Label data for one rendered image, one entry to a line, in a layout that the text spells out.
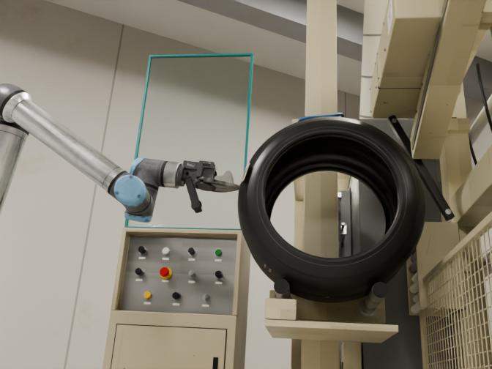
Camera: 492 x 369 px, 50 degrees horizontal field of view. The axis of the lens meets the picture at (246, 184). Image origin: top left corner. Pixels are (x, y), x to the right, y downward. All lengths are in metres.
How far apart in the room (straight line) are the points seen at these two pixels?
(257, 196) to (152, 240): 0.95
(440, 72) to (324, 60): 0.67
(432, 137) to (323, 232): 0.51
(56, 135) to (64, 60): 3.08
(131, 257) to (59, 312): 1.76
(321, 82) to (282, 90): 3.17
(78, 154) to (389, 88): 1.08
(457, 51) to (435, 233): 0.63
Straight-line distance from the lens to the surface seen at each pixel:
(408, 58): 1.80
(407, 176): 1.64
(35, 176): 4.35
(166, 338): 2.29
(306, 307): 1.88
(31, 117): 1.81
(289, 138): 1.66
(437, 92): 1.81
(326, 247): 1.95
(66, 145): 1.73
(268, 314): 1.53
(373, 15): 2.69
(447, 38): 1.68
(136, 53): 4.99
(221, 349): 2.24
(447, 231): 1.95
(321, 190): 2.01
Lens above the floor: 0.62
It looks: 21 degrees up
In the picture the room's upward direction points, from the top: 3 degrees clockwise
